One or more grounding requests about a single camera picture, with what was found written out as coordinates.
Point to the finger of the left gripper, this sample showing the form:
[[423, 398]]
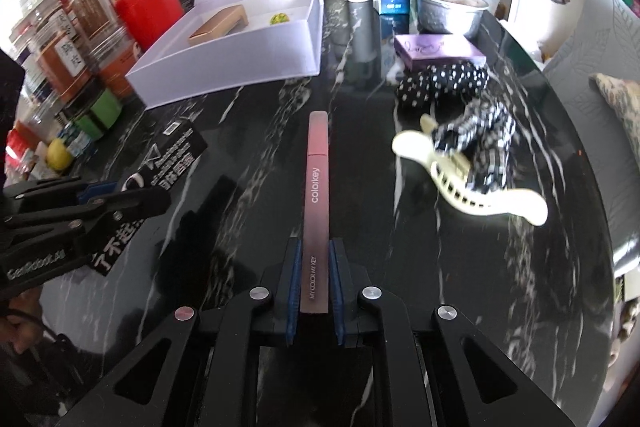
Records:
[[106, 212], [97, 189]]

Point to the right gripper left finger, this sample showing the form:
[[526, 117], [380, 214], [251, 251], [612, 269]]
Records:
[[202, 364]]

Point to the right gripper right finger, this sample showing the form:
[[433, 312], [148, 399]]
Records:
[[428, 368]]

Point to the black Duco long box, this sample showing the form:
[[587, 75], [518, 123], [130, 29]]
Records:
[[171, 155]]

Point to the pink colorkey slim box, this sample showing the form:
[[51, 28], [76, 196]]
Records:
[[314, 296]]

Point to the gold rectangular box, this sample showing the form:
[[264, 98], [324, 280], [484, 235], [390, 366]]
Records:
[[220, 24]]

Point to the person's hand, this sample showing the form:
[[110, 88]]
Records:
[[20, 333]]

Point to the yellow lemon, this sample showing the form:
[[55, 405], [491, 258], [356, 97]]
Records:
[[58, 157]]

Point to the green tin can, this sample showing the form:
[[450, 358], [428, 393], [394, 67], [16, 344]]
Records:
[[95, 110]]

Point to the orange spice jar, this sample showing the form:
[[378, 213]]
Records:
[[64, 66]]

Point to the clear spice jar brown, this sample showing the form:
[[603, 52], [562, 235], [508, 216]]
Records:
[[109, 45]]

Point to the red plastic container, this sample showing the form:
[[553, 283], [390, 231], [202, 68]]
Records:
[[148, 20]]

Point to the cream hair claw clip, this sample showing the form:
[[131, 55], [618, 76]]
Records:
[[449, 173]]

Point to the black white gingham scrunchie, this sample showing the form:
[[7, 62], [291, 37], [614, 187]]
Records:
[[488, 127]]

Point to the open lavender gift box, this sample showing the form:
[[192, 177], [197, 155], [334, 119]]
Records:
[[172, 70]]

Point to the black polka dot scrunchie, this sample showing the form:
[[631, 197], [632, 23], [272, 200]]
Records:
[[440, 83]]

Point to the purple flat box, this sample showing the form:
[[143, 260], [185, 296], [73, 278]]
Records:
[[420, 50]]

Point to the floral cushion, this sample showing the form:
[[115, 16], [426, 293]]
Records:
[[623, 96]]

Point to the metal bowl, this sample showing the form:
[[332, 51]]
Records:
[[451, 17]]

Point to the grey leaf pattern chair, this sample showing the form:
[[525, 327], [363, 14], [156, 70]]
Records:
[[605, 41]]

